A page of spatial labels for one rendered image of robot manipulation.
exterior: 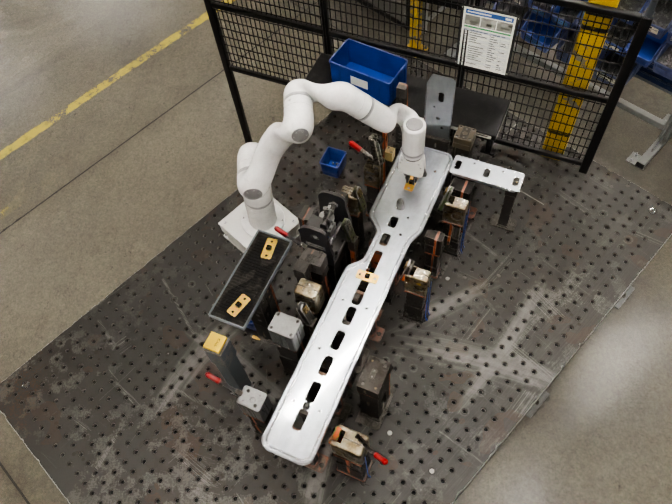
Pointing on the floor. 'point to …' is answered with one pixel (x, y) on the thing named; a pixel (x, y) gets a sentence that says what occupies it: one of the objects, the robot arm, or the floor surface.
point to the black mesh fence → (440, 58)
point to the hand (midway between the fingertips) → (411, 178)
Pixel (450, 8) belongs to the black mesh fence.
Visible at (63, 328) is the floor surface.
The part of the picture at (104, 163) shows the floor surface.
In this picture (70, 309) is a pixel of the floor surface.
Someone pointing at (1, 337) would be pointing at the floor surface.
